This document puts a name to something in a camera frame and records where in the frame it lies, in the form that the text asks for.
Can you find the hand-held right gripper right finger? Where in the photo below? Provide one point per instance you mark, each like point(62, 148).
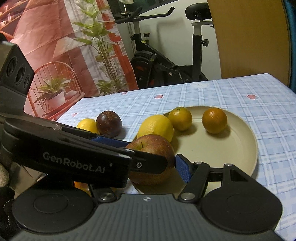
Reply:
point(182, 168)

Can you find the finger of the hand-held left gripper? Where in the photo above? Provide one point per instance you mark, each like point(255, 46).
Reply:
point(148, 163)
point(108, 141)

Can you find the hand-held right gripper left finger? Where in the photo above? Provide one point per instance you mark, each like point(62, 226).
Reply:
point(99, 191)

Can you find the red apple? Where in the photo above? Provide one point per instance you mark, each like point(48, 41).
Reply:
point(152, 144)

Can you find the bright orange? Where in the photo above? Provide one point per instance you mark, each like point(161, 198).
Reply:
point(81, 186)

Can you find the yellow lemon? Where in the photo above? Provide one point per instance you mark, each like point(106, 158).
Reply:
point(86, 125)
point(155, 126)

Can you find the beige plate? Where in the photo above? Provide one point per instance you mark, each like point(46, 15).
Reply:
point(219, 150)

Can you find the greenish orange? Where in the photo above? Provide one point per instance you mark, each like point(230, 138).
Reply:
point(180, 118)

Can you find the dark orange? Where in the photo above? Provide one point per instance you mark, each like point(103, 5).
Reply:
point(214, 120)

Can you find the purple passion fruit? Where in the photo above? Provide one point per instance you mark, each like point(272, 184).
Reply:
point(108, 124)

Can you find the black exercise bike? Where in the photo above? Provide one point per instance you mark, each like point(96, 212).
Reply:
point(148, 67)

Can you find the checked blue tablecloth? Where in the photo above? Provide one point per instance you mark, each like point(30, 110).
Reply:
point(231, 92)

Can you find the printed pink backdrop cloth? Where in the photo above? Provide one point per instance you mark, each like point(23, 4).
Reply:
point(57, 34)

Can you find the white cloth on bike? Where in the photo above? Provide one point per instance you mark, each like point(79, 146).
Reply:
point(126, 1)

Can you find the wooden board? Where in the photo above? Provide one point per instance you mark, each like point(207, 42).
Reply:
point(249, 41)

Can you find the blue curtain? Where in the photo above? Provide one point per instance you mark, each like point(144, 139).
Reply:
point(292, 46)

